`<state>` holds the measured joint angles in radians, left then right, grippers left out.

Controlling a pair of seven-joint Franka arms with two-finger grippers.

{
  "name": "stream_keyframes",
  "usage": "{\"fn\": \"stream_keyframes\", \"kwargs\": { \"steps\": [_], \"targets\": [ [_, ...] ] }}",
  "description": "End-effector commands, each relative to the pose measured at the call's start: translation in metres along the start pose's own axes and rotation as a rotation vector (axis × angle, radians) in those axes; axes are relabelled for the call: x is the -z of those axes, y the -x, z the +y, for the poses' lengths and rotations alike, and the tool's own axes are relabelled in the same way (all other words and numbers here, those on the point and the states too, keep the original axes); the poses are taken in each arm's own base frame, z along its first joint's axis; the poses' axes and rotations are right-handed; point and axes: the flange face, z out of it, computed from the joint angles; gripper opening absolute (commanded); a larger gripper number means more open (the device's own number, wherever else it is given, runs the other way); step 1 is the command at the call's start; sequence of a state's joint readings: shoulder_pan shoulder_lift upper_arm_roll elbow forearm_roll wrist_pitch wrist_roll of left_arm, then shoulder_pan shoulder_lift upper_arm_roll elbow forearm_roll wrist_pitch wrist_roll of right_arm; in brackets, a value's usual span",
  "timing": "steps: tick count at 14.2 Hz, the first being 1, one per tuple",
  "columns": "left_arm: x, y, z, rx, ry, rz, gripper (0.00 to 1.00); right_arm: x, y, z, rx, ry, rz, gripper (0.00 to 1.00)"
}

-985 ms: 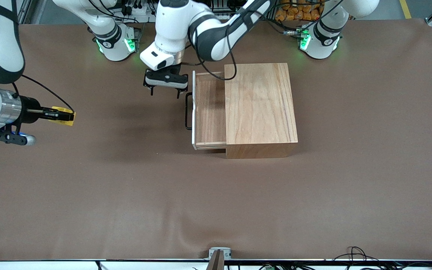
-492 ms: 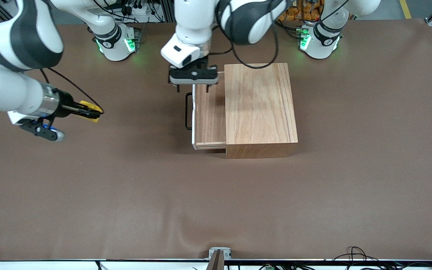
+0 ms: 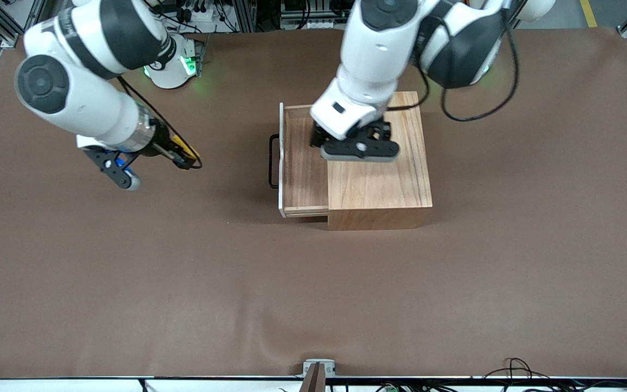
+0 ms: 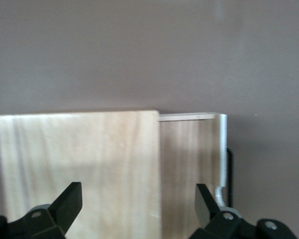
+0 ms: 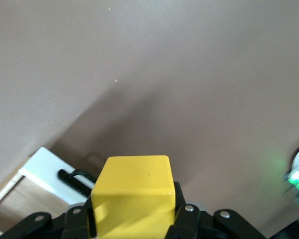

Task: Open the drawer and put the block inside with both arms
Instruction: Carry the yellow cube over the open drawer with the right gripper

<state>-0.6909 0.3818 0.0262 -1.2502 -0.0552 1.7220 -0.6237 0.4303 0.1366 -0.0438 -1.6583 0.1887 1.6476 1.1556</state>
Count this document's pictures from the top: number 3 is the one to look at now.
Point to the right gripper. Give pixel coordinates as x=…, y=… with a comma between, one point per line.
x=162, y=144

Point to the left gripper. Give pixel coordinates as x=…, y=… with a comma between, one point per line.
x=377, y=132

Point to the small blue block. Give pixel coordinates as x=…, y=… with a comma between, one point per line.
x=121, y=162

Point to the wooden drawer with white front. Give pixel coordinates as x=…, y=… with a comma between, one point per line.
x=302, y=174

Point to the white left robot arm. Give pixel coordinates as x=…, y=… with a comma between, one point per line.
x=379, y=43

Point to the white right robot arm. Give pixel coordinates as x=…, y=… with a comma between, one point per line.
x=90, y=109

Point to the light wooden drawer cabinet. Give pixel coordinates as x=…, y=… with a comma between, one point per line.
x=379, y=185

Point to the brown table cover sheet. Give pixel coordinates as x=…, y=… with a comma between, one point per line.
x=128, y=272

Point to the black equipment rack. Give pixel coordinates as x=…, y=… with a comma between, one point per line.
x=302, y=13

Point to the white power strip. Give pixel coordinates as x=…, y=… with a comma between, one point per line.
x=199, y=12

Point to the grey bracket with brown post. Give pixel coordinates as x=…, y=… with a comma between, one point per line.
x=319, y=375

